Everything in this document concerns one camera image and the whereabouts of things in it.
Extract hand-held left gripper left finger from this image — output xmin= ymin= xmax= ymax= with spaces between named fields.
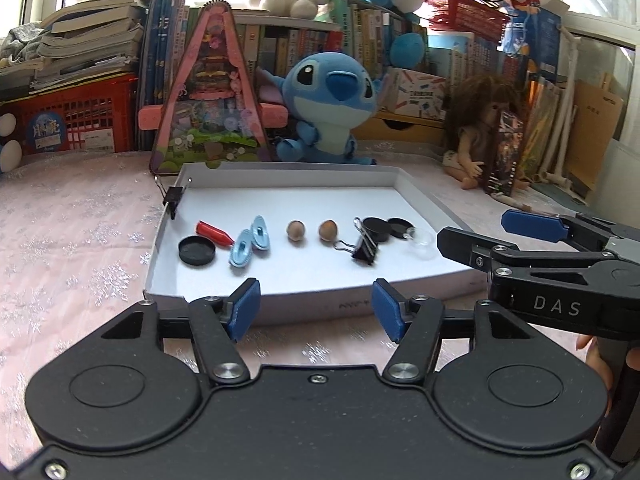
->
xmin=105 ymin=277 xmax=262 ymax=386

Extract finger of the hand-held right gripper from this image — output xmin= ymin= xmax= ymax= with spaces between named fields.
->
xmin=501 ymin=208 xmax=640 ymax=252
xmin=436 ymin=226 xmax=616 ymax=274

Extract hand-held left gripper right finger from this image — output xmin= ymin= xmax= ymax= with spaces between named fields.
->
xmin=371 ymin=278 xmax=538 ymax=386

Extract clear plastic cap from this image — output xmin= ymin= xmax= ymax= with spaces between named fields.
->
xmin=407 ymin=227 xmax=438 ymax=260

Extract light blue clip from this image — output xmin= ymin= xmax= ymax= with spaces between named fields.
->
xmin=250 ymin=215 xmax=272 ymax=252
xmin=229 ymin=229 xmax=254 ymax=270

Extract large black binder clip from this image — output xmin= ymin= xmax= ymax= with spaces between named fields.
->
xmin=332 ymin=216 xmax=377 ymax=266

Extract wide black round lid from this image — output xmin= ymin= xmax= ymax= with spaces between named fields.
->
xmin=178 ymin=235 xmax=217 ymax=267

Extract red cone-shaped cap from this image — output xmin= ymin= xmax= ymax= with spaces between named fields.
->
xmin=195 ymin=220 xmax=235 ymax=248

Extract white shallow cardboard tray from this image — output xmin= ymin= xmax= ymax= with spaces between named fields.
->
xmin=143 ymin=161 xmax=488 ymax=328

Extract person's right hand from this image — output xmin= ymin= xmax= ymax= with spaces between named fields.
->
xmin=576 ymin=334 xmax=614 ymax=402

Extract dark printed card box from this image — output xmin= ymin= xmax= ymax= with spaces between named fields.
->
xmin=484 ymin=108 xmax=526 ymax=197

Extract leaning colourful picture books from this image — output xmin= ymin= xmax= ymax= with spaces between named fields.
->
xmin=517 ymin=77 xmax=563 ymax=176

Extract brown cardboard sheet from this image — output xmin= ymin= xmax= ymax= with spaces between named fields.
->
xmin=567 ymin=74 xmax=626 ymax=206

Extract brown-haired doll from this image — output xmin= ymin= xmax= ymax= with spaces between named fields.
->
xmin=442 ymin=74 xmax=528 ymax=192

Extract small black binder clip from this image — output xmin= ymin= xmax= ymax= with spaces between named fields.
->
xmin=155 ymin=176 xmax=193 ymax=220

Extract wooden drawer box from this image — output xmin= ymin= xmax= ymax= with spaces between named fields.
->
xmin=352 ymin=110 xmax=448 ymax=143

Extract white colourful printed box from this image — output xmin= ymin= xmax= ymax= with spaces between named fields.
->
xmin=382 ymin=67 xmax=447 ymax=121

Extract row of white-spined books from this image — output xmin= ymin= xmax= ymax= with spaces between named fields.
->
xmin=427 ymin=32 xmax=531 ymax=101

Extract pink lace tablecloth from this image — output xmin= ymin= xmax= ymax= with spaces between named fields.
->
xmin=0 ymin=137 xmax=640 ymax=461

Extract blue printed carton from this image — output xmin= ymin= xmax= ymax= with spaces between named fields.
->
xmin=500 ymin=2 xmax=563 ymax=86

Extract pink triangular toy house box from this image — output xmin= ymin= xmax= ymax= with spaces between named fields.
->
xmin=137 ymin=0 xmax=290 ymax=177

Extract blue alien plush toy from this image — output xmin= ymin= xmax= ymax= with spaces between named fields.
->
xmin=256 ymin=51 xmax=381 ymax=166

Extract red mesh basket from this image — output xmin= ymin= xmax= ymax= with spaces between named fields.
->
xmin=425 ymin=0 xmax=516 ymax=33

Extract red plastic crate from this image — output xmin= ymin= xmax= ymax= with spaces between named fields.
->
xmin=0 ymin=72 xmax=140 ymax=153

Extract row of thin blue books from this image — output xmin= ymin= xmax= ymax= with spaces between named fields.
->
xmin=136 ymin=0 xmax=190 ymax=152

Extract row of shelf books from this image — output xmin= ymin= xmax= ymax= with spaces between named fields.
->
xmin=187 ymin=4 xmax=426 ymax=81

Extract blue and white cat plush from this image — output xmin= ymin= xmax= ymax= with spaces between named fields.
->
xmin=0 ymin=112 xmax=23 ymax=173

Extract stack of lying books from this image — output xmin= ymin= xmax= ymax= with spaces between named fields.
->
xmin=30 ymin=0 xmax=151 ymax=92

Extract grey crumpled cloth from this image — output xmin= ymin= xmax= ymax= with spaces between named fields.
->
xmin=0 ymin=22 xmax=48 ymax=61

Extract white plastic pipe frame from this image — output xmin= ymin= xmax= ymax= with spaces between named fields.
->
xmin=532 ymin=25 xmax=583 ymax=191

